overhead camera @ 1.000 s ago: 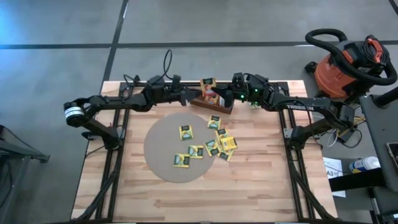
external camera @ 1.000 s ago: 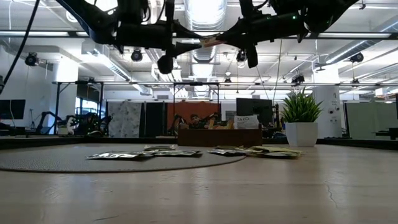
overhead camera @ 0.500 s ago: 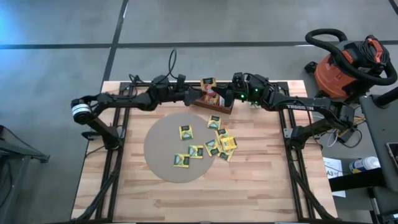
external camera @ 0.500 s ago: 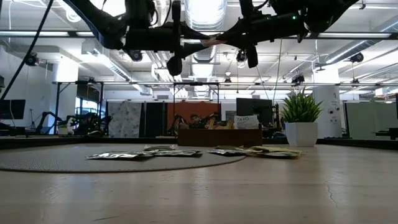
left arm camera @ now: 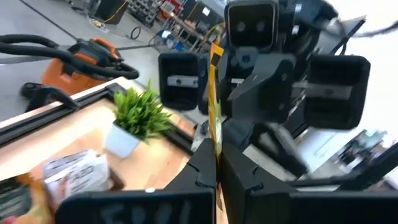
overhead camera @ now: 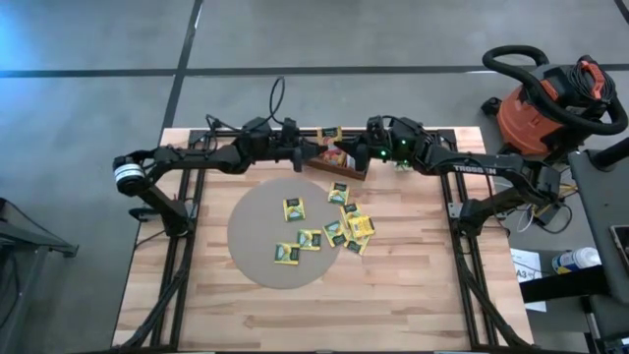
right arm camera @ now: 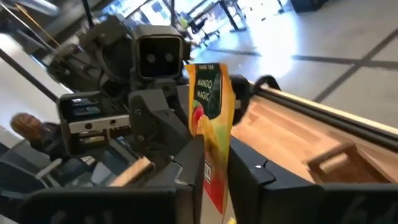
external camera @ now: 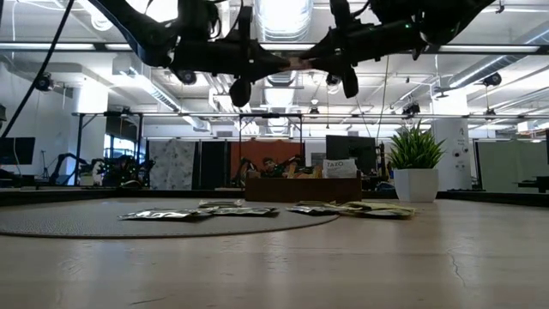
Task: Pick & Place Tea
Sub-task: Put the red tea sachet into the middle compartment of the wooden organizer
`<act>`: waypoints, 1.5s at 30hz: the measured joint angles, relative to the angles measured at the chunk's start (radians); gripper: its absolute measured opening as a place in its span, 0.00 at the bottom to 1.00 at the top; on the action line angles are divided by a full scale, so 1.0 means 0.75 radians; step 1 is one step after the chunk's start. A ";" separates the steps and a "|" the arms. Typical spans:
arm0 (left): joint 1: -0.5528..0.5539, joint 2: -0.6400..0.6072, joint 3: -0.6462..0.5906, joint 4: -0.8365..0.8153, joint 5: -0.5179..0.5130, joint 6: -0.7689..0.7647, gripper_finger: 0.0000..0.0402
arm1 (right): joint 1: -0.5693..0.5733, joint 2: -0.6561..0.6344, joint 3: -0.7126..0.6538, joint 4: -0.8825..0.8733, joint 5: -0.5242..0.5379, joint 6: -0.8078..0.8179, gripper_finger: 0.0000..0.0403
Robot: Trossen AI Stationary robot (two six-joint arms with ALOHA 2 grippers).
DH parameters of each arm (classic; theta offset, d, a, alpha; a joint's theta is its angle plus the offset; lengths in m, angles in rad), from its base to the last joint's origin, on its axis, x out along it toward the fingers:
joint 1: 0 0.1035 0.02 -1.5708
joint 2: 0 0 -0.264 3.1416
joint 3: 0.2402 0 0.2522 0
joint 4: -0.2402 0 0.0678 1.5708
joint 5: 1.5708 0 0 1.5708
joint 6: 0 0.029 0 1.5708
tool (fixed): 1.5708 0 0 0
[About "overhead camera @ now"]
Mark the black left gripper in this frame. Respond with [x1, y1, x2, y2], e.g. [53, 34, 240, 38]
[259, 117, 327, 173]

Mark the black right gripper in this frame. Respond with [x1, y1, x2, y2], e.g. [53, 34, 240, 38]
[336, 116, 400, 171]

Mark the red mango tea packet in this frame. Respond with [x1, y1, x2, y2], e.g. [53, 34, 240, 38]
[319, 146, 356, 169]

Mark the green lemon tea packet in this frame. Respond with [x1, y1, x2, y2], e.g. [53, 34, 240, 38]
[282, 197, 307, 223]
[273, 241, 302, 266]
[321, 219, 350, 249]
[327, 181, 351, 206]
[339, 202, 364, 225]
[296, 228, 323, 253]
[343, 235, 372, 256]

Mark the brown wooden organizer box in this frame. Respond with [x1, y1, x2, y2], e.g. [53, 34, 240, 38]
[305, 142, 370, 182]

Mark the round grey table mat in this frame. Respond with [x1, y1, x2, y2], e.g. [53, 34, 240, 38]
[226, 176, 342, 290]

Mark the orange shop vacuum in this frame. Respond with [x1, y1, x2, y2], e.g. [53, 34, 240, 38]
[480, 53, 620, 177]

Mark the black power strip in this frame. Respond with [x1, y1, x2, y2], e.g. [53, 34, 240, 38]
[533, 202, 574, 235]

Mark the white paper sheet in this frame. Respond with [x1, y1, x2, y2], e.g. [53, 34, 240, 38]
[509, 247, 548, 314]

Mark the white wipes canister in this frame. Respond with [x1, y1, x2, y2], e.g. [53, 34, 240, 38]
[550, 246, 602, 275]

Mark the grey side desk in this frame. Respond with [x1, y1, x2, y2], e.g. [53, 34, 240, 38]
[568, 140, 629, 340]

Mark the black desk beam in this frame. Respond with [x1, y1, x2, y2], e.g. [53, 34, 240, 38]
[519, 265, 610, 304]

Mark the black equipment stand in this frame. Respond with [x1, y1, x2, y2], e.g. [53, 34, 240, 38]
[0, 195, 81, 354]

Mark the black vacuum hose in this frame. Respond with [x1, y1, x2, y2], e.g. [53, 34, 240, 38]
[481, 44, 629, 137]

